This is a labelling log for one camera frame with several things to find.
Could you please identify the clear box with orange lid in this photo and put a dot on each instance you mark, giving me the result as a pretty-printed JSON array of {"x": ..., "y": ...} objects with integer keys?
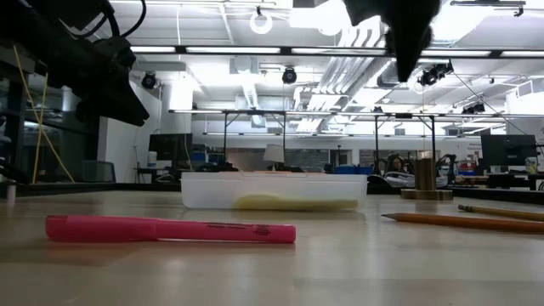
[{"x": 212, "y": 191}]

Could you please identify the black computer monitor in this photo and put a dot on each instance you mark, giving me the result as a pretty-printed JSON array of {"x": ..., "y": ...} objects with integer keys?
[
  {"x": 508, "y": 149},
  {"x": 170, "y": 146}
]

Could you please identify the metal cylinder weight on base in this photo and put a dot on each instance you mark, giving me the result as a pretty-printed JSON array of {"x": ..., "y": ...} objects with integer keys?
[{"x": 425, "y": 176}]

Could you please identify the wood-coloured pencil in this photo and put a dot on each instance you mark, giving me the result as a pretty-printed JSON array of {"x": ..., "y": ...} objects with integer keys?
[{"x": 501, "y": 211}]

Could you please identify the yellow pen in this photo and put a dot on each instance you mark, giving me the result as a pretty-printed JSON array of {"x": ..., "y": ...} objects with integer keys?
[{"x": 319, "y": 205}]

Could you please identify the person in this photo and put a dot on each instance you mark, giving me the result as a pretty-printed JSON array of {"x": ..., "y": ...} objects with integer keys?
[{"x": 398, "y": 164}]

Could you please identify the black ceiling spotlight cluster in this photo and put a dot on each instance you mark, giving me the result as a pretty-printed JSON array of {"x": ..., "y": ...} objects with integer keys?
[
  {"x": 433, "y": 75},
  {"x": 474, "y": 109}
]

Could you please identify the orange pencil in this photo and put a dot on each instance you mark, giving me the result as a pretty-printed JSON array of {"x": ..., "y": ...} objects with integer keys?
[{"x": 467, "y": 222}]

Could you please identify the white lamp shade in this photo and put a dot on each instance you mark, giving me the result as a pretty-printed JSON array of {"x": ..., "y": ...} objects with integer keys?
[{"x": 274, "y": 154}]

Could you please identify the yellow highlighter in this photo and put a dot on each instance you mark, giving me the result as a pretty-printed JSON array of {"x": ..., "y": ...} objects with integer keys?
[{"x": 255, "y": 200}]

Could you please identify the pink highlighter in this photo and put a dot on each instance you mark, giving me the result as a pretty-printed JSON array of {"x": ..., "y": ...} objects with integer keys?
[{"x": 170, "y": 229}]

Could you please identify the grey mesh chair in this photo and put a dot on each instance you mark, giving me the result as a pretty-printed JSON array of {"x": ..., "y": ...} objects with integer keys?
[{"x": 98, "y": 172}]

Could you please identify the black background desk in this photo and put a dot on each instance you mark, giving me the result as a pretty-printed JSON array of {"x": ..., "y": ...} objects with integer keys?
[{"x": 510, "y": 175}]

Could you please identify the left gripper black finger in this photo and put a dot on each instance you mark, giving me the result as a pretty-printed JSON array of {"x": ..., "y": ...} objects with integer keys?
[
  {"x": 106, "y": 112},
  {"x": 125, "y": 100}
]

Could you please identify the white cylindrical post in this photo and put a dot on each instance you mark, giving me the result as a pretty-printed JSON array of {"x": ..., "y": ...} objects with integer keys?
[{"x": 10, "y": 192}]

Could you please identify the black distant workstation frame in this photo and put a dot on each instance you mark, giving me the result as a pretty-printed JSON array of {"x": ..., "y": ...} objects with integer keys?
[{"x": 255, "y": 112}]

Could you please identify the black overhead light bar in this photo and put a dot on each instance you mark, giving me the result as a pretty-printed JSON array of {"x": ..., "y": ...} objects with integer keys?
[{"x": 180, "y": 49}]

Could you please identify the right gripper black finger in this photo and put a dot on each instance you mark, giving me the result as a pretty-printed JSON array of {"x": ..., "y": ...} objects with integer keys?
[
  {"x": 400, "y": 47},
  {"x": 417, "y": 42}
]

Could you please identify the blue storage bin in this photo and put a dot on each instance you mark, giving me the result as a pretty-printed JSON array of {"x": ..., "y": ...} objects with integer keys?
[{"x": 350, "y": 170}]

